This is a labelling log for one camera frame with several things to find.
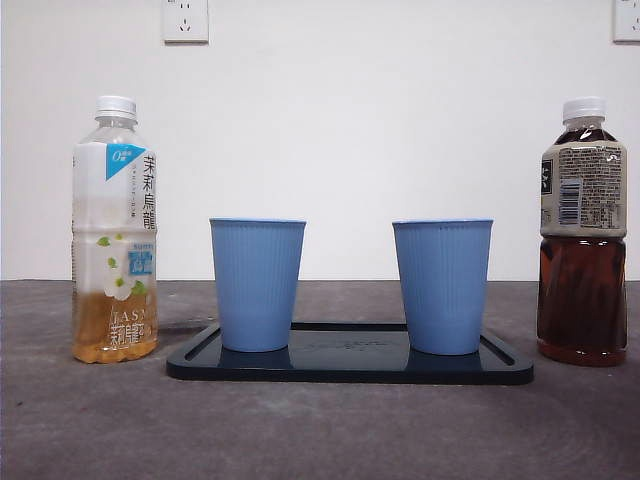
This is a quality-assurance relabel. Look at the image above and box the jasmine tea bottle white label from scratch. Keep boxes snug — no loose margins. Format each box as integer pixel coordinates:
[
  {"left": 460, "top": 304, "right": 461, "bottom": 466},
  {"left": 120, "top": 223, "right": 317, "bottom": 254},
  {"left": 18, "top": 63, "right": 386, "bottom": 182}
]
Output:
[{"left": 71, "top": 94, "right": 160, "bottom": 365}]

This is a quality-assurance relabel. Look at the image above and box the dark tea bottle beige label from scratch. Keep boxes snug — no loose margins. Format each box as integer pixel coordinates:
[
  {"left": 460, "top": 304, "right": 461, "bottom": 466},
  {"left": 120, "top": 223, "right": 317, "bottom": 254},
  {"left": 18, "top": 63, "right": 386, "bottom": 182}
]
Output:
[{"left": 536, "top": 96, "right": 629, "bottom": 368}]

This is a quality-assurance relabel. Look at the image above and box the blue ribbed plastic cup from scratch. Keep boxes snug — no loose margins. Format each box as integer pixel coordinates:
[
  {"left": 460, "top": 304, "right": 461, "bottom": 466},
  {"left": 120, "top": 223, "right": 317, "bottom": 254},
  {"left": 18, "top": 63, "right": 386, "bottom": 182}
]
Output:
[
  {"left": 208, "top": 216, "right": 307, "bottom": 353},
  {"left": 391, "top": 216, "right": 496, "bottom": 356}
]

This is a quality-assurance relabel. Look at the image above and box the dark blue rectangular tray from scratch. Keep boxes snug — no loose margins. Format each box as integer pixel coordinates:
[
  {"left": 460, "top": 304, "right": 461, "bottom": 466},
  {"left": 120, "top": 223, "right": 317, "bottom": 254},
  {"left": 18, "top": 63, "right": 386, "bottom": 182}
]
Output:
[{"left": 165, "top": 321, "right": 535, "bottom": 386}]

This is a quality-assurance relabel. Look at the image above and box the white wall socket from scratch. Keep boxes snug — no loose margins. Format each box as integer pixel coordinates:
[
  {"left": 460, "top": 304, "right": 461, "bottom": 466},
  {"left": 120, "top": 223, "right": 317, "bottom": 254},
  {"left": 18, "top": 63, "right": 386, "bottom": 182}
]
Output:
[
  {"left": 162, "top": 0, "right": 209, "bottom": 44},
  {"left": 612, "top": 0, "right": 640, "bottom": 43}
]

